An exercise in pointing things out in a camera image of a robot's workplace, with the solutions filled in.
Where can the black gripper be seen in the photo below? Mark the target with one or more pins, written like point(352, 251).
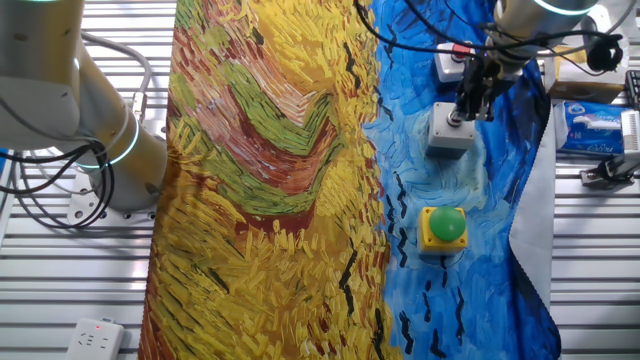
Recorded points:
point(482, 75)

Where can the grey box small red button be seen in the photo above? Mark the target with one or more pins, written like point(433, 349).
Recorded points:
point(450, 137)

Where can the white box large red button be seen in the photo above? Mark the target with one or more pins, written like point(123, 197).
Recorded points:
point(447, 67)

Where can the yellow box green button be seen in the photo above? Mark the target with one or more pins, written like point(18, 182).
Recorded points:
point(445, 227)

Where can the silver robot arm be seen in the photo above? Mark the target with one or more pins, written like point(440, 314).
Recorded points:
point(50, 100)

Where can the blue tissue pack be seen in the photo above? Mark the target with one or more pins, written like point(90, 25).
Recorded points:
point(585, 127)

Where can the black keyboard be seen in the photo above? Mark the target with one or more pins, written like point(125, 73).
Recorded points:
point(634, 87)

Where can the painted wheatfield tablecloth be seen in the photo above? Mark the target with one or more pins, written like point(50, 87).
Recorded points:
point(275, 200)

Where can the metal base mounting plate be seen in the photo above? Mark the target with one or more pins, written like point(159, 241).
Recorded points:
point(80, 212)

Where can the white power strip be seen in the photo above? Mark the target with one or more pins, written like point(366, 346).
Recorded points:
point(94, 340)

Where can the metal clamp bracket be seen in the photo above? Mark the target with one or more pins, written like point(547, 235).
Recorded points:
point(612, 172)

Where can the silver ribbed camera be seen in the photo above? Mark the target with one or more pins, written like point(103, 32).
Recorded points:
point(631, 132)

